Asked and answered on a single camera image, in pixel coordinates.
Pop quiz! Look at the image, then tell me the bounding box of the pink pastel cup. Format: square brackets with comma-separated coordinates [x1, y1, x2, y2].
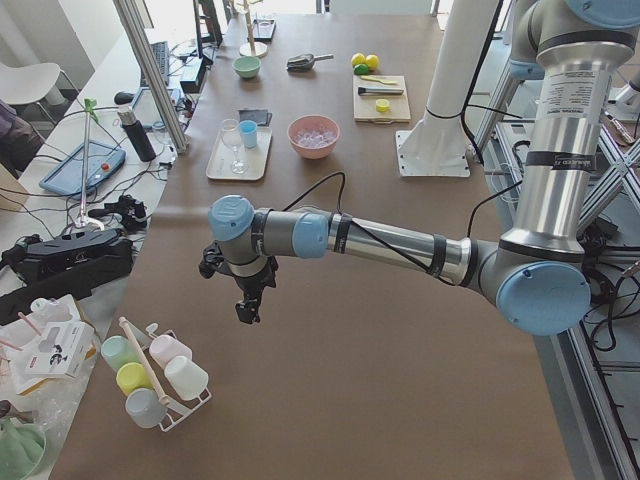
[149, 334, 192, 368]

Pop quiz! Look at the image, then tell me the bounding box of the blue teach pendant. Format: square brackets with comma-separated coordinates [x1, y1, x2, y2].
[39, 140, 126, 198]

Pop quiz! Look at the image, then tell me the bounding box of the pink bowl with ice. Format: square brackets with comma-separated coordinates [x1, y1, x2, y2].
[287, 115, 341, 160]

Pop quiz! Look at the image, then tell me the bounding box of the white pastel cup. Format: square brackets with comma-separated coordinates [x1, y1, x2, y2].
[164, 355, 209, 400]

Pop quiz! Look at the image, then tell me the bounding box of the yellow lemon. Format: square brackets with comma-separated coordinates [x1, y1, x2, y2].
[365, 54, 380, 71]
[351, 52, 366, 67]

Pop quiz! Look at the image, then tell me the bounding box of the yellow plastic knife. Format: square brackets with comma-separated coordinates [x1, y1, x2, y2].
[359, 75, 398, 85]

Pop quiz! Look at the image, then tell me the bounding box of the green ceramic bowl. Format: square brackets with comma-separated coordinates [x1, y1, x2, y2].
[232, 56, 261, 80]

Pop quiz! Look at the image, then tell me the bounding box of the white wire cup rack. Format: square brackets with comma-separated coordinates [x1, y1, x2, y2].
[118, 316, 213, 433]

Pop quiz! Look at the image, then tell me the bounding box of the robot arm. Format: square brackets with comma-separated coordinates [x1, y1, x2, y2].
[199, 1, 639, 335]

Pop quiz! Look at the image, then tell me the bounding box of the yellow pastel cup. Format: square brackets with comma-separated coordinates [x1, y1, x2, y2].
[116, 362, 153, 396]

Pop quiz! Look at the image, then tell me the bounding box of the wooden glass tree stand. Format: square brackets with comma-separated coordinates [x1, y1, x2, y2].
[233, 0, 268, 58]

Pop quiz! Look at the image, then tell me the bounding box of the half lemon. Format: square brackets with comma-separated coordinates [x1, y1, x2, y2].
[375, 98, 391, 112]

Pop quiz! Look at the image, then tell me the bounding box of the steel muddler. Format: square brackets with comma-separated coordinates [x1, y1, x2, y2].
[357, 86, 404, 96]

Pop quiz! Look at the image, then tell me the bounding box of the bamboo cutting board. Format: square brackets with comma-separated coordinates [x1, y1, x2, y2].
[352, 75, 411, 123]

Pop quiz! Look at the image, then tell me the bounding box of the blue plastic cup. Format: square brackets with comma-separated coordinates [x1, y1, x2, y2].
[239, 120, 258, 149]

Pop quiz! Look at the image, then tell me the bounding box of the metal ice scoop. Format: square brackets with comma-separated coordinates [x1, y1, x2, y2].
[286, 53, 334, 72]

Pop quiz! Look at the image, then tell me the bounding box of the beige serving tray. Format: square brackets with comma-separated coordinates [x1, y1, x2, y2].
[205, 126, 272, 181]

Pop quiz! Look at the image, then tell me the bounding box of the aluminium frame post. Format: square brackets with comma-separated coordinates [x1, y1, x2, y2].
[113, 0, 188, 154]

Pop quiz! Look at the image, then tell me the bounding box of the black water bottle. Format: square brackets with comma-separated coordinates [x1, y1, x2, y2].
[117, 105, 156, 162]

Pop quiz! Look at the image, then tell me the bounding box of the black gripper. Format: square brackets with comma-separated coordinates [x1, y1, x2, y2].
[198, 241, 278, 324]

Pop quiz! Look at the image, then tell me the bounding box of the grey pastel cup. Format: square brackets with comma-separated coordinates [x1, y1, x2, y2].
[125, 388, 167, 429]

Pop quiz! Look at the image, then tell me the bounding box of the green lime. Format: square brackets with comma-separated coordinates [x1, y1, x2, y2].
[353, 64, 370, 76]

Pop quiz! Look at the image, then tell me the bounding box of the grey folded cloth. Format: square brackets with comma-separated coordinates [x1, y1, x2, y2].
[238, 108, 272, 126]

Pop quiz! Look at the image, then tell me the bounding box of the clear wine glass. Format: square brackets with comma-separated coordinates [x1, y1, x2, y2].
[221, 118, 247, 174]

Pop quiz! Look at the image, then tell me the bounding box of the green pastel cup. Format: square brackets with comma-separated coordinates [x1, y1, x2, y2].
[101, 335, 138, 373]

